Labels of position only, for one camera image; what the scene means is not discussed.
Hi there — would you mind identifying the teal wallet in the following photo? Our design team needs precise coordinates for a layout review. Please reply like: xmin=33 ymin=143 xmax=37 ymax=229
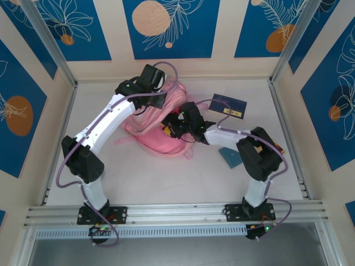
xmin=218 ymin=147 xmax=242 ymax=169

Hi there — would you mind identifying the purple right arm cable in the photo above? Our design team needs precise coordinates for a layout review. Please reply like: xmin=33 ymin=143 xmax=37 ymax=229
xmin=194 ymin=99 xmax=292 ymax=241

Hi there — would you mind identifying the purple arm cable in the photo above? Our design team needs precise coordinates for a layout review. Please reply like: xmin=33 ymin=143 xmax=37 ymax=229
xmin=56 ymin=61 xmax=180 ymax=247
xmin=194 ymin=99 xmax=292 ymax=241

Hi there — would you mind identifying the aluminium mounting rail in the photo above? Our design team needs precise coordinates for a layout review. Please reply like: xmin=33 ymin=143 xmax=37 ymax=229
xmin=23 ymin=201 xmax=329 ymax=228

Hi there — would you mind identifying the dark blue book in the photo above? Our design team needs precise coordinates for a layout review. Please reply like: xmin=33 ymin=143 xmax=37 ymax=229
xmin=207 ymin=93 xmax=248 ymax=120

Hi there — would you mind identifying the white slotted cable duct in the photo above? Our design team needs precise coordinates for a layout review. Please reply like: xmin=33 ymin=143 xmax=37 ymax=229
xmin=35 ymin=224 xmax=247 ymax=239

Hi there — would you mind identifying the pink backpack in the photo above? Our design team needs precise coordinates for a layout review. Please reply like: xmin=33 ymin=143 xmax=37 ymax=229
xmin=113 ymin=79 xmax=211 ymax=161

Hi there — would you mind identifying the aluminium table side rail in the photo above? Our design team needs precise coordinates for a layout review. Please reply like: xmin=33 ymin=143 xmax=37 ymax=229
xmin=40 ymin=82 xmax=79 ymax=206
xmin=268 ymin=80 xmax=310 ymax=201

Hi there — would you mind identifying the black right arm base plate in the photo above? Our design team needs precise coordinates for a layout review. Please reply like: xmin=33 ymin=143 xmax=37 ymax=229
xmin=224 ymin=203 xmax=277 ymax=222

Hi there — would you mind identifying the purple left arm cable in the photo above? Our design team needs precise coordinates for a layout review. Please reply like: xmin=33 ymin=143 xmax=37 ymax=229
xmin=56 ymin=61 xmax=180 ymax=247

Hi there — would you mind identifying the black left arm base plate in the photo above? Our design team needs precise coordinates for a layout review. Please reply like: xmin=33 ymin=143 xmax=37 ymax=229
xmin=77 ymin=206 xmax=129 ymax=225

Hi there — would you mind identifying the aluminium frame post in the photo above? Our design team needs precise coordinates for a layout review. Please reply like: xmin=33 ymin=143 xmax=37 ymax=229
xmin=268 ymin=0 xmax=341 ymax=86
xmin=18 ymin=0 xmax=79 ymax=88

